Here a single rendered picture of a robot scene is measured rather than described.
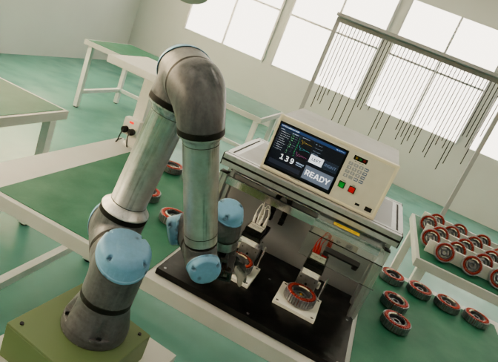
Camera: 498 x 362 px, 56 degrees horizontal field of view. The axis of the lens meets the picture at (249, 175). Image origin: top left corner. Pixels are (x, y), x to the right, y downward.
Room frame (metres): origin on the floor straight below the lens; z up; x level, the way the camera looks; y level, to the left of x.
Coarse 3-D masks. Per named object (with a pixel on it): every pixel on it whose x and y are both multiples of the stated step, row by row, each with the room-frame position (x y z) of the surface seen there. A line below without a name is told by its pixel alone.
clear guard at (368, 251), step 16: (320, 224) 1.43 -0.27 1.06; (304, 240) 1.31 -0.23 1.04; (320, 240) 1.32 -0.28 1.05; (336, 240) 1.35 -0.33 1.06; (352, 240) 1.40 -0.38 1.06; (368, 240) 1.46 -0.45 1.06; (320, 256) 1.29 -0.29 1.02; (352, 256) 1.30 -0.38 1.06; (368, 256) 1.33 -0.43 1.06; (352, 272) 1.26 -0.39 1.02; (368, 272) 1.27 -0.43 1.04; (368, 288) 1.24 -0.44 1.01
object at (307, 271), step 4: (308, 260) 1.47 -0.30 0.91; (312, 260) 1.47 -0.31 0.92; (304, 264) 1.47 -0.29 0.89; (308, 264) 1.47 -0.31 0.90; (312, 264) 1.47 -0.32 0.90; (316, 264) 1.47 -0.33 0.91; (320, 264) 1.47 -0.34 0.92; (304, 268) 1.47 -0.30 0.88; (308, 268) 1.47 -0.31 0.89; (312, 268) 1.47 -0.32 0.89; (316, 268) 1.47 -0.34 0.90; (320, 268) 1.46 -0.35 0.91; (324, 268) 1.49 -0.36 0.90; (304, 272) 1.45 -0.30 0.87; (308, 272) 1.45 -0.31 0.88; (312, 272) 1.46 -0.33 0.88; (316, 272) 1.46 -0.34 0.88; (320, 272) 1.46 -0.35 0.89; (312, 276) 1.44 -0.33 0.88; (316, 276) 1.45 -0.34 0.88
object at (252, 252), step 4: (240, 244) 1.60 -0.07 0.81; (244, 244) 1.60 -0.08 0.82; (240, 248) 1.60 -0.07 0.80; (244, 248) 1.60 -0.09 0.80; (248, 248) 1.59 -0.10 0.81; (252, 248) 1.59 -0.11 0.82; (256, 248) 1.59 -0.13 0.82; (260, 248) 1.61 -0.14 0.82; (240, 252) 1.60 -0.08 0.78; (244, 252) 1.59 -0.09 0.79; (248, 252) 1.59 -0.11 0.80; (252, 252) 1.59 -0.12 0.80; (256, 252) 1.59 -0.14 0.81; (248, 256) 1.59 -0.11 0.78; (252, 256) 1.59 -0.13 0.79; (256, 256) 1.59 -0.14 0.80
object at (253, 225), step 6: (252, 222) 1.58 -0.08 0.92; (246, 228) 1.52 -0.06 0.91; (252, 228) 1.52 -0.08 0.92; (258, 228) 1.54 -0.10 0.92; (264, 228) 1.56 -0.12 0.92; (246, 234) 1.52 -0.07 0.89; (252, 234) 1.52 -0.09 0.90; (258, 234) 1.51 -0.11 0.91; (264, 234) 1.57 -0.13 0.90; (246, 240) 1.50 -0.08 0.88; (252, 240) 1.52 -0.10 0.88; (258, 240) 1.51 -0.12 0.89
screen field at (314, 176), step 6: (306, 168) 1.59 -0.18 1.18; (312, 168) 1.58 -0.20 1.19; (306, 174) 1.58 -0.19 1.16; (312, 174) 1.58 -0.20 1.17; (318, 174) 1.58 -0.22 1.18; (324, 174) 1.57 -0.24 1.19; (312, 180) 1.58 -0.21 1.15; (318, 180) 1.57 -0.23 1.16; (324, 180) 1.57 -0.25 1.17; (330, 180) 1.57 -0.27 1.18; (324, 186) 1.57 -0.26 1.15
